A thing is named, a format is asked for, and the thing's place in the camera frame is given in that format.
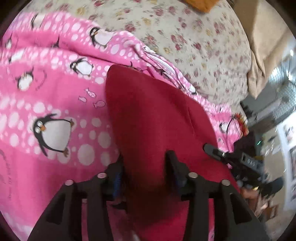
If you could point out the red yellow patterned cloth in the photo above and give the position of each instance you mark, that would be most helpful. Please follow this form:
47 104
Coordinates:
242 122

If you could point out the dark red sweater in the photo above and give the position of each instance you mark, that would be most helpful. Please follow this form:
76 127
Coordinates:
149 117

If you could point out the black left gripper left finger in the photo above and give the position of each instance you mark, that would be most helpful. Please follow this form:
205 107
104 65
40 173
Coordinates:
62 219

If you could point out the floral bed sheet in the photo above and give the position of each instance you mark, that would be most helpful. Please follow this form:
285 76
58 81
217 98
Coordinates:
211 50

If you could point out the framed wall picture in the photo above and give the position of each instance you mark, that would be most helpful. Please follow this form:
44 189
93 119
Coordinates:
293 161

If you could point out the person's hand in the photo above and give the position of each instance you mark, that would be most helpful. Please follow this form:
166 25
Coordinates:
255 201

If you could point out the pink penguin quilt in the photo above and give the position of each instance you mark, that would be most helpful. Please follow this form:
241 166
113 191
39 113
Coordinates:
54 120

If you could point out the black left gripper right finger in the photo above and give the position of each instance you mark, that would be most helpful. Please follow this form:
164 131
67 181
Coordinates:
233 219

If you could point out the metal mesh rack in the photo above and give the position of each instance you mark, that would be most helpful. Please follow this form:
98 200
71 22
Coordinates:
282 81

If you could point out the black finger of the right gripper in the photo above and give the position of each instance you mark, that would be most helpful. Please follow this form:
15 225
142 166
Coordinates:
213 151

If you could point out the orange checkered cushion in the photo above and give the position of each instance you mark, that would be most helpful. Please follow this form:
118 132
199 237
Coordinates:
202 5

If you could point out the beige blanket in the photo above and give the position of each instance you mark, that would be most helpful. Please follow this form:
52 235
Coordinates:
268 36

